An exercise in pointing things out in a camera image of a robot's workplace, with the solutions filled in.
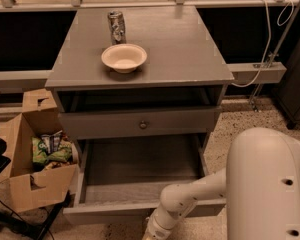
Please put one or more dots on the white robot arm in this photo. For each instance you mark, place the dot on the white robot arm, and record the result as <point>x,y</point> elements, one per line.
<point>261,185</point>

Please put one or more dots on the grey top drawer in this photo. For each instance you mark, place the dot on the grey top drawer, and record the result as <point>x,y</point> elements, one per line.
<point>131,123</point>

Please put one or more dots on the grey wooden drawer cabinet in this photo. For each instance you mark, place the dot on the grey wooden drawer cabinet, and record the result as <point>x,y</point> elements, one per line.
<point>184,68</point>

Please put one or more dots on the green snack bag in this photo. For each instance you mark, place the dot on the green snack bag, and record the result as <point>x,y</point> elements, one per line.
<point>51,148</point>

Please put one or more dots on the open cardboard box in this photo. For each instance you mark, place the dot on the open cardboard box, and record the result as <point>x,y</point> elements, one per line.
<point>28,189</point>

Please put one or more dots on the metal stand pole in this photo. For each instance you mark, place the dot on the metal stand pole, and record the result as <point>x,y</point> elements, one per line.
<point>266,65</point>

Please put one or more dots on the cream ceramic bowl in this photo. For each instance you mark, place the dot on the cream ceramic bowl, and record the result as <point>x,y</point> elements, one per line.
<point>124,58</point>

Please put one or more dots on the dark cabinet on right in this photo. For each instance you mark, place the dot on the dark cabinet on right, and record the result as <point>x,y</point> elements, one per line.
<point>288,92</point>

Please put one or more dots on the crushed silver can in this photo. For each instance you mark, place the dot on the crushed silver can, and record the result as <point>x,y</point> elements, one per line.
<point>117,27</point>

